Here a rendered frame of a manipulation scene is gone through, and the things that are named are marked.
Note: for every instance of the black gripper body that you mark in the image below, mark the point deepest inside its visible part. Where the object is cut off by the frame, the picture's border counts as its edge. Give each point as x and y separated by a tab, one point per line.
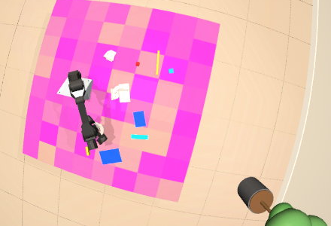
101	137

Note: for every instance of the cream plate with two holes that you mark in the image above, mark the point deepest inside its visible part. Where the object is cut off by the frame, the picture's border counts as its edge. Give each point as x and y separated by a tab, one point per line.
110	55

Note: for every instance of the blue flat bar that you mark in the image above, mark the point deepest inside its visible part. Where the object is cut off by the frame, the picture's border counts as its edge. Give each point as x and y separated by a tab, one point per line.
139	119

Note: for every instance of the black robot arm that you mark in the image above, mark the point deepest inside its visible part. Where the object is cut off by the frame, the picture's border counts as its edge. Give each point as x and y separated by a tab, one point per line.
88	132

